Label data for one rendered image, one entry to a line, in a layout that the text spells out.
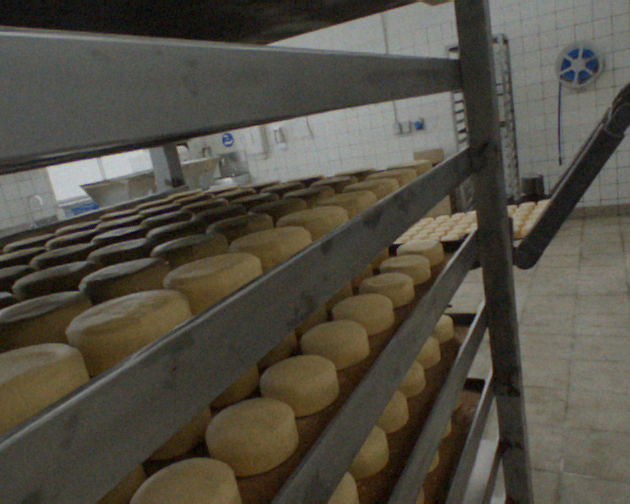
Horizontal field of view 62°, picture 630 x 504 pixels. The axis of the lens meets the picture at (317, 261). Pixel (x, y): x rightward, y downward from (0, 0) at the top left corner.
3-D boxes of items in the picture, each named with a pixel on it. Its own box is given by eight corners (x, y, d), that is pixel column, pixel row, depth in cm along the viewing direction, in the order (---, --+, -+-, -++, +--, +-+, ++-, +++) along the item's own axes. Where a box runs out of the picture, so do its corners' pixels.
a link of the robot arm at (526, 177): (554, 212, 179) (560, 203, 185) (555, 179, 174) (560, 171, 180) (518, 211, 185) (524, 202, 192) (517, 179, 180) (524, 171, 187)
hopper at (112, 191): (86, 219, 213) (76, 185, 209) (182, 191, 259) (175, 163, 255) (135, 214, 198) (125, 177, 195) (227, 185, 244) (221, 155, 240)
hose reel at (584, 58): (607, 158, 507) (602, 36, 479) (607, 161, 492) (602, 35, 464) (559, 164, 526) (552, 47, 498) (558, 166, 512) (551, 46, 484)
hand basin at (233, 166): (281, 209, 689) (264, 124, 661) (265, 216, 657) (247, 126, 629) (221, 215, 736) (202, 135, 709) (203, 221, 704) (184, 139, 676)
